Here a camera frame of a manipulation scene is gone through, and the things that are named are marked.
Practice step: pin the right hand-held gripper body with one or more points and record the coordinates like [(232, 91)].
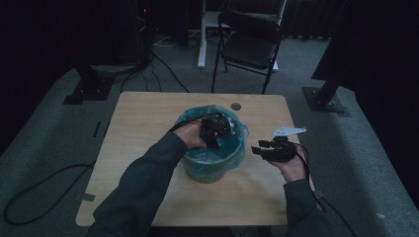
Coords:
[(280, 151)]

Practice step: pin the black post with base plate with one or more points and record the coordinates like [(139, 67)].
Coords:
[(324, 98)]

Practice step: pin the person's left hand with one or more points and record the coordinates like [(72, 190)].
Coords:
[(191, 136)]

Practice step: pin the round table grommet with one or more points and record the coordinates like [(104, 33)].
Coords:
[(235, 106)]

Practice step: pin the white floor scrap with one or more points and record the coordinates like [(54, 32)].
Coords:
[(380, 216)]

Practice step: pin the black folding chair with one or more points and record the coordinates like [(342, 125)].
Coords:
[(250, 49)]

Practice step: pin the person's right hand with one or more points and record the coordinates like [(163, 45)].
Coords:
[(293, 169)]

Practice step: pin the dark floor strip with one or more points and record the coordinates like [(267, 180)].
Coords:
[(97, 129)]

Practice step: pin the blue plastic bag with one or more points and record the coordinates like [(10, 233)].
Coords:
[(214, 158)]

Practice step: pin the black stand with base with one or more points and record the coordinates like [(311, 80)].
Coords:
[(89, 89)]

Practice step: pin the green plastic bin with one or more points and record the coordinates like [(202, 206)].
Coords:
[(206, 177)]

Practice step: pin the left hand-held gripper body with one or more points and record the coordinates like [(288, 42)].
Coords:
[(215, 126)]

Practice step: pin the dark equipment rack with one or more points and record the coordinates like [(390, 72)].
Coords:
[(143, 33)]

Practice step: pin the grey tape piece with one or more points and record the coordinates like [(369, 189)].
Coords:
[(88, 197)]

